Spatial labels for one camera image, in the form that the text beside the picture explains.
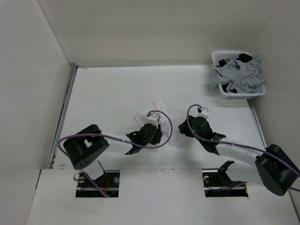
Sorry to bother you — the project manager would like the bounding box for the white tank top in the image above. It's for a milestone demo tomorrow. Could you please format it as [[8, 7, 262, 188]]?
[[134, 100, 185, 148]]

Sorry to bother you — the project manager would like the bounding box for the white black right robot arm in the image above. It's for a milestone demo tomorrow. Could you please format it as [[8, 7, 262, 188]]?
[[178, 116, 300, 196]]

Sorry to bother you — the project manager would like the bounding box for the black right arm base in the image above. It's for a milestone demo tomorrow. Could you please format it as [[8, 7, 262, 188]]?
[[202, 161, 248, 197]]

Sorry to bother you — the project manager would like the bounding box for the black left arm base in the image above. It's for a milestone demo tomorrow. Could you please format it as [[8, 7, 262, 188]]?
[[73, 162, 120, 198]]

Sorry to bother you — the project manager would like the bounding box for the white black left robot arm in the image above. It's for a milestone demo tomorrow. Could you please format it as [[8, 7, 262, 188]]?
[[63, 123, 162, 187]]

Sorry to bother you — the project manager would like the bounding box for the grey tank top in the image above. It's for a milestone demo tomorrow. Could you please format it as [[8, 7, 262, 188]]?
[[210, 59, 264, 94]]

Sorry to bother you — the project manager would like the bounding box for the white plastic laundry basket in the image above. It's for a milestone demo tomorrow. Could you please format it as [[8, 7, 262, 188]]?
[[210, 51, 266, 100]]

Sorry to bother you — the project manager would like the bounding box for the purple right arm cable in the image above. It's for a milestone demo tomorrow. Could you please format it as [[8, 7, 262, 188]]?
[[187, 104, 300, 192]]

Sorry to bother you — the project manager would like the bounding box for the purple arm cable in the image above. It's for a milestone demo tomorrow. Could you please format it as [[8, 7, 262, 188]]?
[[58, 110, 173, 199], [187, 104, 300, 192]]

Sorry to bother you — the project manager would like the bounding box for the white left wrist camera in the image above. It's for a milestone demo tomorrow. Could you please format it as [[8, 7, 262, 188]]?
[[146, 112, 161, 126]]

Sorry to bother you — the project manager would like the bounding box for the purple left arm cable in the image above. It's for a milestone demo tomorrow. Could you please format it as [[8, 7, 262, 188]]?
[[58, 110, 173, 199]]

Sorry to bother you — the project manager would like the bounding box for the metal table edge rail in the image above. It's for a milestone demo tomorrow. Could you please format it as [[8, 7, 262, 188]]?
[[45, 63, 78, 169]]

